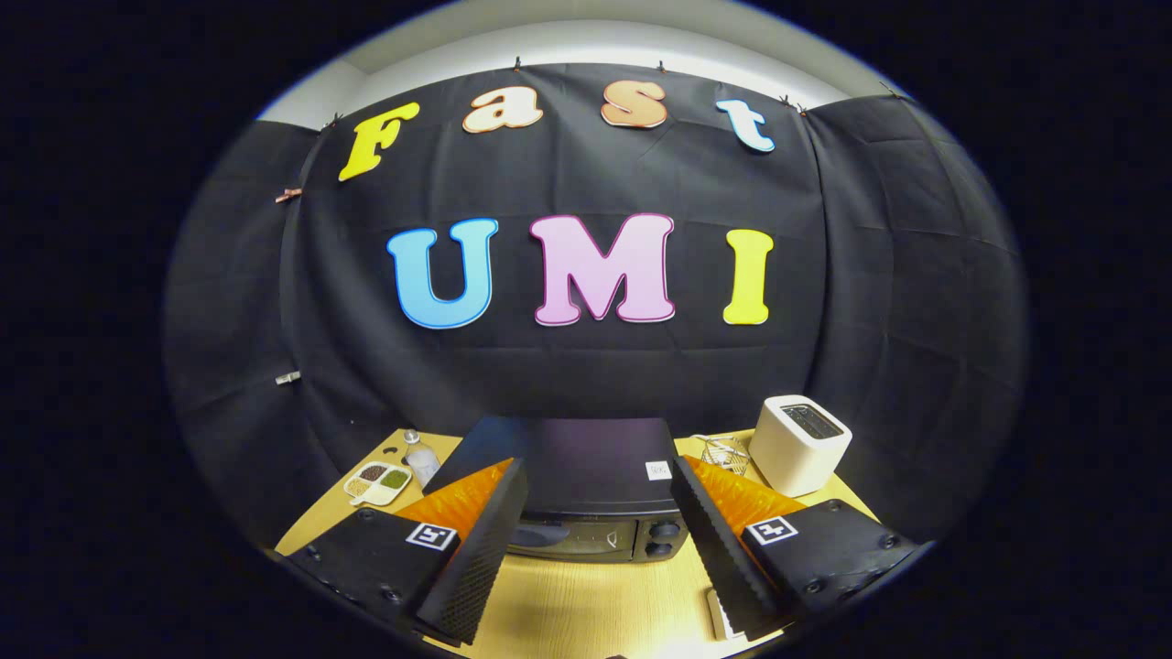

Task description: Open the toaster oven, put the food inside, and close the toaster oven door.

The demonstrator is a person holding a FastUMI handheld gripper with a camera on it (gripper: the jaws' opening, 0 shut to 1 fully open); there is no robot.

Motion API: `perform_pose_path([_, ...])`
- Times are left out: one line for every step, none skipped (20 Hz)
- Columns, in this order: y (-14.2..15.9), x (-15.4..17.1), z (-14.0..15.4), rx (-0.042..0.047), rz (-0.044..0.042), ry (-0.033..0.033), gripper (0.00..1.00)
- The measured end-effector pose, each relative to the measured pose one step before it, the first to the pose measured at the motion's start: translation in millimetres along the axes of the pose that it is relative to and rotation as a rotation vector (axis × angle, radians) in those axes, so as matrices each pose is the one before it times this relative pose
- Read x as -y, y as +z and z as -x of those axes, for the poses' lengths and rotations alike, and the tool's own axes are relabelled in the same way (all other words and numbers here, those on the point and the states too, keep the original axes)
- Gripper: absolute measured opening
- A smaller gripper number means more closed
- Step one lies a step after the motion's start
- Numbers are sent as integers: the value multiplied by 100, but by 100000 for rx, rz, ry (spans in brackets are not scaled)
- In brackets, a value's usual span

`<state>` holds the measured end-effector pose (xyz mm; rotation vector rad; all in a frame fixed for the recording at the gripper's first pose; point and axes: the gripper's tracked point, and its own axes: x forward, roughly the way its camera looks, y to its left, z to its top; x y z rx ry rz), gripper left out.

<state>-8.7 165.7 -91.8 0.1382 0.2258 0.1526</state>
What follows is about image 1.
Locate black backdrop cloth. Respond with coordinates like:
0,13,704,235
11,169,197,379
165,62,1028,550

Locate black toaster oven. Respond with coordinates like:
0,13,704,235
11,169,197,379
423,416,692,564

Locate white pop-up toaster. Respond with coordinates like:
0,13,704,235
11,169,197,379
749,394,853,498

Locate wire rack holder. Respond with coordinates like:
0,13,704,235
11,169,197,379
693,434,754,479

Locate white rectangular plate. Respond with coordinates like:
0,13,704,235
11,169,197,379
707,589,744,642

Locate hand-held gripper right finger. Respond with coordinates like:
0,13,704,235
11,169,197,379
671,455,919,642

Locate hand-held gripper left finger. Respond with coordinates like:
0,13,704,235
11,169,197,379
288,458,530,646

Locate white divided spice tray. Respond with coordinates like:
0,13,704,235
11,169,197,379
343,460,414,507

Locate small clear bottle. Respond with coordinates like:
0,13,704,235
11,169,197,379
403,429,441,488

